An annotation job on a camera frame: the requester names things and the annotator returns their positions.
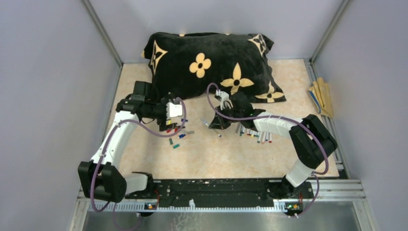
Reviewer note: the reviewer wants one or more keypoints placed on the dark green pen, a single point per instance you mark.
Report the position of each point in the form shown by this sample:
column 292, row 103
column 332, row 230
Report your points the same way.
column 259, row 138

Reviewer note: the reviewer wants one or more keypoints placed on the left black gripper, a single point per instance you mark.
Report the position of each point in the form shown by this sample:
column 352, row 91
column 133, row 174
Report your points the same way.
column 164, row 121

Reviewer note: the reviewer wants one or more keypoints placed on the black floral pillow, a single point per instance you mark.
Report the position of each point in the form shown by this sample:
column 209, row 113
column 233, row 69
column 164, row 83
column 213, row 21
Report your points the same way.
column 185, row 64

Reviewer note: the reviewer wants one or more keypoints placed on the folded tan cloth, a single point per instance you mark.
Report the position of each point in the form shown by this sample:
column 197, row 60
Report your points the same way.
column 319, row 93

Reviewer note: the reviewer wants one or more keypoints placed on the white marker pink cap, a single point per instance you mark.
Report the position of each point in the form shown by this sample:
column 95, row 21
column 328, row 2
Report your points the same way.
column 263, row 137

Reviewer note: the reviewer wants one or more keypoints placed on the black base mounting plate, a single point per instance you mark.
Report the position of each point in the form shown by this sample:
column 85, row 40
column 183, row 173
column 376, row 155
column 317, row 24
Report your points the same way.
column 249, row 192

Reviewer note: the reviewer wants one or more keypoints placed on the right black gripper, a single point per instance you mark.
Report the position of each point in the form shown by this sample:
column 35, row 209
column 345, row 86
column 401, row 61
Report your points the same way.
column 219, row 122

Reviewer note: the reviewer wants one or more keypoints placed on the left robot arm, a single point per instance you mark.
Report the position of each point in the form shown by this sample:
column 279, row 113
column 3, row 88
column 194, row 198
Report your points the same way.
column 100, row 177

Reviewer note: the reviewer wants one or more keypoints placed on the aluminium front rail frame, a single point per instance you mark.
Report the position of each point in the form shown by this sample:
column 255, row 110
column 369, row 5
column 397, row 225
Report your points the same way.
column 337, row 205

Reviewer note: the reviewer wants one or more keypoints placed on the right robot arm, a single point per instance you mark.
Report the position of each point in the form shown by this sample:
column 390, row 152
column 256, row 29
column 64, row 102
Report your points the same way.
column 312, row 141

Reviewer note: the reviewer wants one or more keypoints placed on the white cable duct strip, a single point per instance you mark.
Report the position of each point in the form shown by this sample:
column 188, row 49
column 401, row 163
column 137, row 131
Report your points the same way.
column 142, row 207

